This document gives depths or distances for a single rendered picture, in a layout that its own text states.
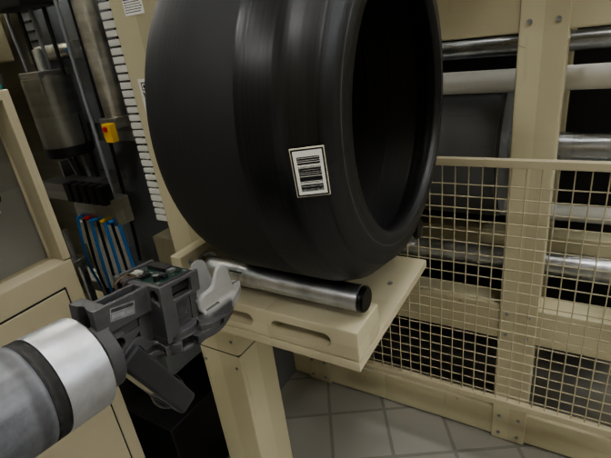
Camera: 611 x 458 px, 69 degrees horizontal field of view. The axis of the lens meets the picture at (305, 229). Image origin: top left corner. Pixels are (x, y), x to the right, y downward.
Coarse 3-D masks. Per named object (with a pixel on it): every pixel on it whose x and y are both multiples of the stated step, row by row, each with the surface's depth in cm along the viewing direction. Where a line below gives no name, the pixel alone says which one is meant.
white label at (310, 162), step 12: (300, 156) 50; (312, 156) 50; (324, 156) 50; (300, 168) 51; (312, 168) 51; (324, 168) 51; (300, 180) 52; (312, 180) 52; (324, 180) 52; (300, 192) 53; (312, 192) 52; (324, 192) 52
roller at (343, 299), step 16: (208, 256) 88; (240, 272) 82; (256, 272) 81; (272, 272) 79; (256, 288) 81; (272, 288) 79; (288, 288) 77; (304, 288) 75; (320, 288) 74; (336, 288) 73; (352, 288) 72; (368, 288) 72; (336, 304) 73; (352, 304) 71; (368, 304) 73
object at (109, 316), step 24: (144, 264) 49; (168, 264) 48; (120, 288) 47; (144, 288) 43; (168, 288) 44; (192, 288) 46; (72, 312) 41; (96, 312) 39; (120, 312) 41; (144, 312) 44; (168, 312) 44; (192, 312) 48; (96, 336) 39; (120, 336) 42; (144, 336) 44; (168, 336) 44; (120, 360) 40
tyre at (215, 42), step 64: (192, 0) 55; (256, 0) 49; (320, 0) 49; (384, 0) 86; (192, 64) 54; (256, 64) 49; (320, 64) 49; (384, 64) 96; (192, 128) 56; (256, 128) 51; (320, 128) 50; (384, 128) 100; (192, 192) 61; (256, 192) 55; (384, 192) 97; (256, 256) 68; (320, 256) 61; (384, 256) 71
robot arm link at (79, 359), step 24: (24, 336) 37; (48, 336) 37; (72, 336) 37; (48, 360) 35; (72, 360) 36; (96, 360) 37; (72, 384) 35; (96, 384) 37; (72, 408) 35; (96, 408) 38
